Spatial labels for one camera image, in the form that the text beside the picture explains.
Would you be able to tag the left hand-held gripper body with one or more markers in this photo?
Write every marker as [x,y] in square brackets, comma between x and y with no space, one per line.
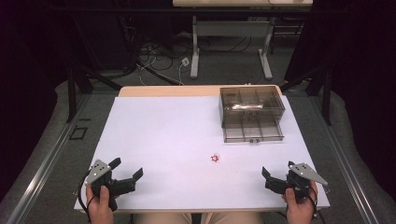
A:
[101,177]

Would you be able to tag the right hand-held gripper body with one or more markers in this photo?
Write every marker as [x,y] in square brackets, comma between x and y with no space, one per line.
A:
[297,179]

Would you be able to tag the clear grey drawer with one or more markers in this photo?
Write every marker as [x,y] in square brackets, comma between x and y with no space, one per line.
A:
[252,132]

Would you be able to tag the clear grey drawer box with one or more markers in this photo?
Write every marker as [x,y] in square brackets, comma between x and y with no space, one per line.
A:
[249,99]

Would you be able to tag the person's left hand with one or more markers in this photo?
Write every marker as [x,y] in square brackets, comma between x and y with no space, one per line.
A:
[100,208]

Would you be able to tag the person's right hand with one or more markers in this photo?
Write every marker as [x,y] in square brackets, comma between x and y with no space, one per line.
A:
[300,211]

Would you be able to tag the white table mat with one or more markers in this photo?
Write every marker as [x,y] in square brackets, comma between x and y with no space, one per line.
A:
[174,133]

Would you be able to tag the person's beige trousers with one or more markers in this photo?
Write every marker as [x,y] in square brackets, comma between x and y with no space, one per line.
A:
[224,218]

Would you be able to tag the black metal stand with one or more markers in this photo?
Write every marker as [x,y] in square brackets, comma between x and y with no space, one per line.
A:
[317,84]
[81,81]

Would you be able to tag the aluminium floor rail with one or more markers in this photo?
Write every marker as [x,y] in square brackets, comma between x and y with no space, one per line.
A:
[345,165]
[43,165]

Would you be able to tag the white desk frame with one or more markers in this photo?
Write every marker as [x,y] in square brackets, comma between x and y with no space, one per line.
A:
[230,29]

